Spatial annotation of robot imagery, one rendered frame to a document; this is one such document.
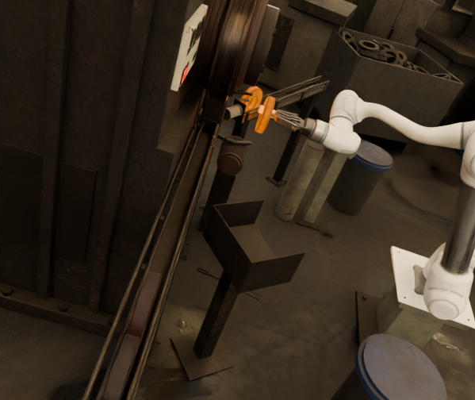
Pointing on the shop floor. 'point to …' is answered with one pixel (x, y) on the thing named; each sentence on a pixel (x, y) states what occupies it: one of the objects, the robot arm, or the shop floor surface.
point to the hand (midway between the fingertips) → (266, 111)
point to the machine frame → (73, 150)
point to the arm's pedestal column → (394, 322)
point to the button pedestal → (304, 215)
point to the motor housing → (224, 176)
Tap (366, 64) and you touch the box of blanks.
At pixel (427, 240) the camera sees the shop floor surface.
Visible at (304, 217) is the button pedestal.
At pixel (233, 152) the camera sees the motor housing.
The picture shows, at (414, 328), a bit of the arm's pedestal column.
